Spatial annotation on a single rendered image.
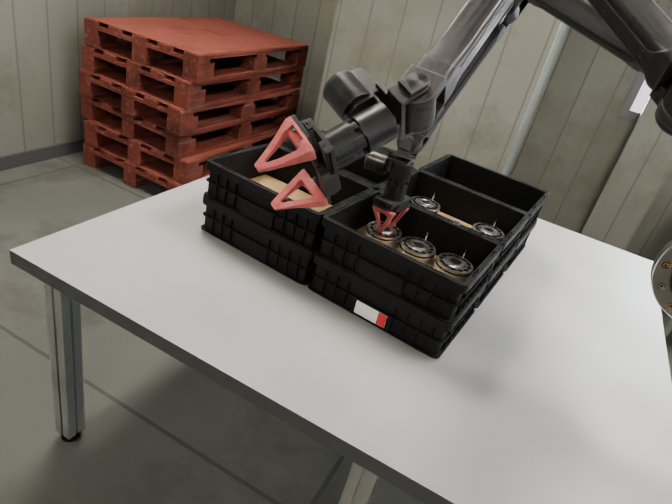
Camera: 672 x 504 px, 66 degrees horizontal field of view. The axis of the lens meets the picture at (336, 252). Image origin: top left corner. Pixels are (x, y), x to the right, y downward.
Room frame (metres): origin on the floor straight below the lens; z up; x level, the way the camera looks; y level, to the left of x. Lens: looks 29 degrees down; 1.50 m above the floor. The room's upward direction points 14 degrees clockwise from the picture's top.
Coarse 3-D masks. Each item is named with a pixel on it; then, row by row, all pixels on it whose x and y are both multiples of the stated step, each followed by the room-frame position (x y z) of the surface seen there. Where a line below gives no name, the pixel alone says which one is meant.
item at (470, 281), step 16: (336, 208) 1.24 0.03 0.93; (416, 208) 1.37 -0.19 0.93; (336, 224) 1.15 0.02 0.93; (448, 224) 1.32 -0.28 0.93; (352, 240) 1.13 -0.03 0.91; (368, 240) 1.11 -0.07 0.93; (384, 256) 1.09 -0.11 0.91; (400, 256) 1.07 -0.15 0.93; (496, 256) 1.21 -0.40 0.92; (416, 272) 1.05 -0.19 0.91; (432, 272) 1.04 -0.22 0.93; (480, 272) 1.09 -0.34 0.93; (448, 288) 1.02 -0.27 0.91; (464, 288) 1.01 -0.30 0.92
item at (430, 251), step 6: (402, 240) 1.29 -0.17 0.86; (408, 240) 1.30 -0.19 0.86; (420, 240) 1.32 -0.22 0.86; (426, 240) 1.32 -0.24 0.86; (402, 246) 1.26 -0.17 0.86; (408, 246) 1.26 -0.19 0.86; (432, 246) 1.30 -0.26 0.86; (414, 252) 1.24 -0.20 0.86; (420, 252) 1.25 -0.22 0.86; (426, 252) 1.25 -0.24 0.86; (432, 252) 1.26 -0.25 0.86
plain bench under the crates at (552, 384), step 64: (192, 192) 1.59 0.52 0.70; (64, 256) 1.06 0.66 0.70; (128, 256) 1.13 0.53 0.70; (192, 256) 1.20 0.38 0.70; (576, 256) 1.84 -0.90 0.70; (64, 320) 1.05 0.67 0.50; (128, 320) 0.90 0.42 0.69; (192, 320) 0.94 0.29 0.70; (256, 320) 1.00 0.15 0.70; (320, 320) 1.06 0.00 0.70; (512, 320) 1.28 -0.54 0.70; (576, 320) 1.37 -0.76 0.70; (640, 320) 1.47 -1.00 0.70; (64, 384) 1.05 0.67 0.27; (256, 384) 0.80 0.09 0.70; (320, 384) 0.84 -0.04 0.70; (384, 384) 0.89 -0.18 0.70; (448, 384) 0.94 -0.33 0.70; (512, 384) 1.00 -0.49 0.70; (576, 384) 1.06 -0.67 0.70; (640, 384) 1.13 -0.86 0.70; (384, 448) 0.71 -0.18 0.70; (448, 448) 0.75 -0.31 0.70; (512, 448) 0.79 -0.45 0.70; (576, 448) 0.84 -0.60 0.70; (640, 448) 0.89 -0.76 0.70
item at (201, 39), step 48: (96, 48) 3.00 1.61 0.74; (144, 48) 2.87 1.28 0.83; (192, 48) 2.89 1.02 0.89; (240, 48) 3.20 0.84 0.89; (288, 48) 3.65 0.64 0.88; (96, 96) 3.02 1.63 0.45; (144, 96) 2.82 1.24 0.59; (192, 96) 2.78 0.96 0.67; (240, 96) 3.20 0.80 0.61; (288, 96) 3.75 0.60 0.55; (96, 144) 2.97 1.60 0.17; (144, 144) 2.86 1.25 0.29; (192, 144) 2.86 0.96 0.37; (240, 144) 3.25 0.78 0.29
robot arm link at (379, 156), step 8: (400, 144) 1.31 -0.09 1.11; (408, 144) 1.30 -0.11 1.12; (376, 152) 1.35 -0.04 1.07; (384, 152) 1.34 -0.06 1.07; (392, 152) 1.33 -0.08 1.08; (400, 152) 1.31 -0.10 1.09; (408, 152) 1.30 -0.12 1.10; (368, 160) 1.33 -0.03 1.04; (376, 160) 1.33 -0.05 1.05; (384, 160) 1.33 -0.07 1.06; (368, 168) 1.34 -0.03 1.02; (376, 168) 1.33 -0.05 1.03; (384, 168) 1.33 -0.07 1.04
